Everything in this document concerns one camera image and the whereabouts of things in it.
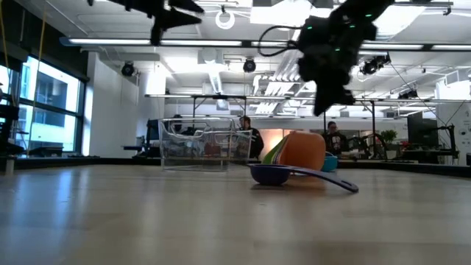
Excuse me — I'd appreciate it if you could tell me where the green measuring cup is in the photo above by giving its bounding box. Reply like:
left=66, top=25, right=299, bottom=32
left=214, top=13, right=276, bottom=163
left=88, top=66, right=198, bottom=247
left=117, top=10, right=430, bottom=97
left=261, top=138, right=286, bottom=166

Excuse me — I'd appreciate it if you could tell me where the green background plant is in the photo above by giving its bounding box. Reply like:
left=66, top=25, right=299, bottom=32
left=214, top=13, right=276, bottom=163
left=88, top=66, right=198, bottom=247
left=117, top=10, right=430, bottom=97
left=380, top=128, right=399, bottom=146

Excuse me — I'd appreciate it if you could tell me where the clear plastic basket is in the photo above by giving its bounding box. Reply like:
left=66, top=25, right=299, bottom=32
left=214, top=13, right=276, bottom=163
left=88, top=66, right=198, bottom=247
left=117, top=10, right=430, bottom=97
left=158, top=116, right=254, bottom=173

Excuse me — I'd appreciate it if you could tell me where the person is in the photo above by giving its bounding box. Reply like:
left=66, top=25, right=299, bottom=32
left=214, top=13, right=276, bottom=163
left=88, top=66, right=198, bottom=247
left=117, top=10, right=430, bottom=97
left=323, top=120, right=350, bottom=156
left=169, top=113, right=185, bottom=134
left=237, top=115, right=265, bottom=160

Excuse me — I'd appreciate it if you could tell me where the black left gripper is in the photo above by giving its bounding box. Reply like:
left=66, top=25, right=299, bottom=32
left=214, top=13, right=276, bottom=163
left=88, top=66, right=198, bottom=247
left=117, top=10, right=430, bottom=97
left=124, top=0, right=205, bottom=30

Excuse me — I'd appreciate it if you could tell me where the black aluminium table frame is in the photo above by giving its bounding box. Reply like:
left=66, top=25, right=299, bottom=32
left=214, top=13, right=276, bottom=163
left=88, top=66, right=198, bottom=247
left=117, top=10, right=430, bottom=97
left=0, top=156, right=471, bottom=178

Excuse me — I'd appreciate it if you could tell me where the large window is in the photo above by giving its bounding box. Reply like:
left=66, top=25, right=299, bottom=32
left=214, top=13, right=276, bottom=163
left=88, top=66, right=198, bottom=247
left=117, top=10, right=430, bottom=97
left=0, top=54, right=89, bottom=158

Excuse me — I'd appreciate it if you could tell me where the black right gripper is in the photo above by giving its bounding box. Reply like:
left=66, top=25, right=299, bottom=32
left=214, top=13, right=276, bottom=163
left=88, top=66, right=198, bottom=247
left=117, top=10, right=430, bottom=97
left=297, top=14, right=376, bottom=117

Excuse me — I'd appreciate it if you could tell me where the purple measuring cup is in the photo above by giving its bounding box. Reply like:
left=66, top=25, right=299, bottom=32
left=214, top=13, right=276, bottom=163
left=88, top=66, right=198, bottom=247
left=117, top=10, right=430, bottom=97
left=247, top=163, right=360, bottom=194

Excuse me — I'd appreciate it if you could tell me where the orange measuring cup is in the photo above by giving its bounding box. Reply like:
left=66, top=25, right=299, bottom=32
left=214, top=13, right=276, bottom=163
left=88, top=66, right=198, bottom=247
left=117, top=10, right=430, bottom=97
left=277, top=130, right=327, bottom=172

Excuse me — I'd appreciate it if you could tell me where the white ring lamp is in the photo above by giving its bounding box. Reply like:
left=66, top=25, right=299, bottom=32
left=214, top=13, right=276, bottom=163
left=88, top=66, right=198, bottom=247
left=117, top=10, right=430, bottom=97
left=215, top=9, right=236, bottom=30

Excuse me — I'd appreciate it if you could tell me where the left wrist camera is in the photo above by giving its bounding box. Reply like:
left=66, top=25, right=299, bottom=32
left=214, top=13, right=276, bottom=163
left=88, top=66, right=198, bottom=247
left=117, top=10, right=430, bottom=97
left=149, top=20, right=166, bottom=47

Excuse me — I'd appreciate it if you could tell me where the overhead light bar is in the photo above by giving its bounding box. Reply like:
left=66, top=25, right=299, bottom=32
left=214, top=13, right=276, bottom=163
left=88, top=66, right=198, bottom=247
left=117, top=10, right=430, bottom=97
left=60, top=36, right=471, bottom=52

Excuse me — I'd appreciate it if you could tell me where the teal measuring cup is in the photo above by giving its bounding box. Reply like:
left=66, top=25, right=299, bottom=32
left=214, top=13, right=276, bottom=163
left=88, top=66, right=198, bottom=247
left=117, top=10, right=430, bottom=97
left=322, top=152, right=339, bottom=173

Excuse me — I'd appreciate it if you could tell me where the black background rig frame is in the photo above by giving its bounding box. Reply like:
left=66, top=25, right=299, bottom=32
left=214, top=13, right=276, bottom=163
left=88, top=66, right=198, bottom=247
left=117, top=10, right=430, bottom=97
left=191, top=94, right=247, bottom=122

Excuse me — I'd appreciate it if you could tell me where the black computer monitor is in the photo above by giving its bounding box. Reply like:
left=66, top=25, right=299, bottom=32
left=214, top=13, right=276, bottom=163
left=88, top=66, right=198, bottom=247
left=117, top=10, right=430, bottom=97
left=406, top=111, right=439, bottom=148
left=146, top=118, right=163, bottom=148

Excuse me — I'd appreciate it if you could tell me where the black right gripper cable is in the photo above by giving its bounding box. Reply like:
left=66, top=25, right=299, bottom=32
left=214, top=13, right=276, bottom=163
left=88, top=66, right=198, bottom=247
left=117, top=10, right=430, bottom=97
left=257, top=24, right=306, bottom=58

